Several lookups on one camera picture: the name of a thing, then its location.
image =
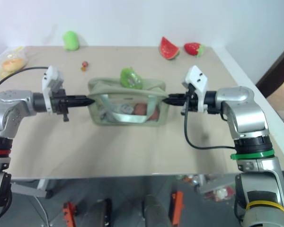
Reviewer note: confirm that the red strawberry toy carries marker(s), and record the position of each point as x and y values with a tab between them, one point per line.
191	48

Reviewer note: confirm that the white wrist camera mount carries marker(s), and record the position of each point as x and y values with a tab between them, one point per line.
197	78
49	78

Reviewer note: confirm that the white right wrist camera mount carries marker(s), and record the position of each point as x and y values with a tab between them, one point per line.
197	78

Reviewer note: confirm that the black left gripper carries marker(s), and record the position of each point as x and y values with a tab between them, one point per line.
59	102

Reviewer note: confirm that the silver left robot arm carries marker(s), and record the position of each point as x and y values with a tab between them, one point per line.
13	104

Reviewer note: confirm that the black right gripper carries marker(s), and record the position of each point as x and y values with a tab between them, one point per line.
191	104

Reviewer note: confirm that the green pouch with clear window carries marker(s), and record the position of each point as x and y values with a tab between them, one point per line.
101	88

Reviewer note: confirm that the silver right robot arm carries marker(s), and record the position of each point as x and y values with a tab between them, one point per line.
246	111

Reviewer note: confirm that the small red orange trinket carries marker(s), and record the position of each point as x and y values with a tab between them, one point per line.
84	65

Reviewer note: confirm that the clear bag of toys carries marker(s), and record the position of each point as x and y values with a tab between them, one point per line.
215	189

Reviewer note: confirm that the grey table frame bracket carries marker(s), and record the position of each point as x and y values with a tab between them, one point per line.
28	189

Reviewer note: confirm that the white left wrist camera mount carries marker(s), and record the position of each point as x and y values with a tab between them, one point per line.
49	78

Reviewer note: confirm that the watermelon slice toy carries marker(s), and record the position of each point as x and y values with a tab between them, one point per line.
168	48

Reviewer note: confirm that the bread in plastic bag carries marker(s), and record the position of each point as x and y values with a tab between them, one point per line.
11	63

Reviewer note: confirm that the brown wooden door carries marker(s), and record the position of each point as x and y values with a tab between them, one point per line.
278	71

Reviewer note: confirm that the light green plush toy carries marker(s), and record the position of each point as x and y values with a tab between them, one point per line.
70	41

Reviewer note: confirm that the grey white item in pouch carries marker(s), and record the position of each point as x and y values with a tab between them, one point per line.
125	108

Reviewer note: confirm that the red round toy in pouch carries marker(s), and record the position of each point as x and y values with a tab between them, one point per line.
153	114
140	109

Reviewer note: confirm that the orange clamp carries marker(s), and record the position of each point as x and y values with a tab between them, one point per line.
178	205
68	212

